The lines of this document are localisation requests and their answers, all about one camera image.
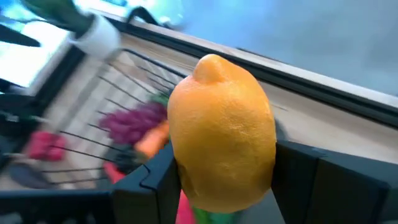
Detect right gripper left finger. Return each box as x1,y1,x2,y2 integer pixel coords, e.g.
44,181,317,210
111,143,182,224

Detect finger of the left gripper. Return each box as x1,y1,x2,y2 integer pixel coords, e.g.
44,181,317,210
0,24,42,48

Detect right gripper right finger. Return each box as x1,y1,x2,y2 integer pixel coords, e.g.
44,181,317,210
271,139,391,224

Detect red chili pepper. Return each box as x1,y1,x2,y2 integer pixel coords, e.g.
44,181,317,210
102,161,127,185

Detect black grape bunch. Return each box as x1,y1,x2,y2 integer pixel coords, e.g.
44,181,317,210
104,143,149,174

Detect orange carrot toy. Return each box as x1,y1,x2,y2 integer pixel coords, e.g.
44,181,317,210
134,120,171,159

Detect smooth green cucumber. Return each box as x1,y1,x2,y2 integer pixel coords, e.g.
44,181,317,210
192,207,245,224

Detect magenta grape bunch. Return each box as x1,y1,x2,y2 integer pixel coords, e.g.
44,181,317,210
98,101,169,146

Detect yellow lemon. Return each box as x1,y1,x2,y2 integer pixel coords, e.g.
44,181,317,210
167,54,277,214

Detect red bell pepper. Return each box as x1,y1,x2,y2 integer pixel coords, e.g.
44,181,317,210
27,130,67,162

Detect snake plant in white pot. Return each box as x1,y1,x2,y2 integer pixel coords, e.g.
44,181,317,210
18,0,122,62

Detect black aluminium table frame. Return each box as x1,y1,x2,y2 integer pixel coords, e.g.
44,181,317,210
30,17,398,128

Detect black frame bracket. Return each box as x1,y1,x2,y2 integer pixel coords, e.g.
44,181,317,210
126,5,164,27

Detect black wire basket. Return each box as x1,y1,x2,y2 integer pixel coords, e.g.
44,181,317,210
40,48,189,189

